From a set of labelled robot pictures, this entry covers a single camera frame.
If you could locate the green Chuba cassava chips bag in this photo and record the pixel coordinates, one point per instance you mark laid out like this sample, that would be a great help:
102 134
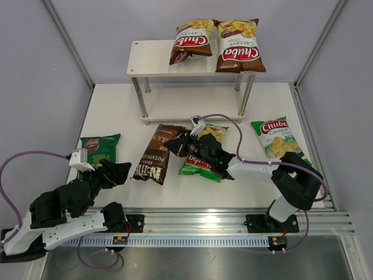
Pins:
192 165

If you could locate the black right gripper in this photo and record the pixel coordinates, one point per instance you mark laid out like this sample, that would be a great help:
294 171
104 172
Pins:
179 146

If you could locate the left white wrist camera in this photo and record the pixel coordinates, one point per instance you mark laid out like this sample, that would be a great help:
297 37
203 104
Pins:
78 160

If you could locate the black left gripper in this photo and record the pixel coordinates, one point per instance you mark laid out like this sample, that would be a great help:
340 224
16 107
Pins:
111 174

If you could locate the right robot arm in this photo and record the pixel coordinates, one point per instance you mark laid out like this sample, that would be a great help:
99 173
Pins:
296 180

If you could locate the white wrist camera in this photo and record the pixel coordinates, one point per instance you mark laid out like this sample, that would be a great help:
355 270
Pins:
78 160
198 124

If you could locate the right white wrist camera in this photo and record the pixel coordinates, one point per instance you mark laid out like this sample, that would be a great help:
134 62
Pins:
198 124

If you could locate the brown Chuba cassava chips bag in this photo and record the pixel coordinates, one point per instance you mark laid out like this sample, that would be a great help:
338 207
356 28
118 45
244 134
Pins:
238 47

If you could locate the brown Kettle potato chips bag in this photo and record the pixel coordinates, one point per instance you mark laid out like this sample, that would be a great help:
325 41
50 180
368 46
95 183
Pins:
153 164

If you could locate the green Real hand cooked bag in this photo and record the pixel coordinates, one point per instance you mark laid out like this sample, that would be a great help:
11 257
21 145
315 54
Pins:
100 147

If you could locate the white two-tier shelf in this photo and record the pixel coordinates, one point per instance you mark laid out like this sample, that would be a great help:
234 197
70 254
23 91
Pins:
181 101

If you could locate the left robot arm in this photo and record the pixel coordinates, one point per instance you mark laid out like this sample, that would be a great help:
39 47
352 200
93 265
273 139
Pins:
58 216

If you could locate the white slotted cable duct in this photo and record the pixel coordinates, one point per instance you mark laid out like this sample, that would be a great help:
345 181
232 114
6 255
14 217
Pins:
96 240

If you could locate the aluminium mounting rail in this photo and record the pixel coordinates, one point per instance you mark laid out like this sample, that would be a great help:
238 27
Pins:
236 223

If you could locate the brown Chuba bag text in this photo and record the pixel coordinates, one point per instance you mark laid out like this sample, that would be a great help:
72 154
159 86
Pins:
193 41

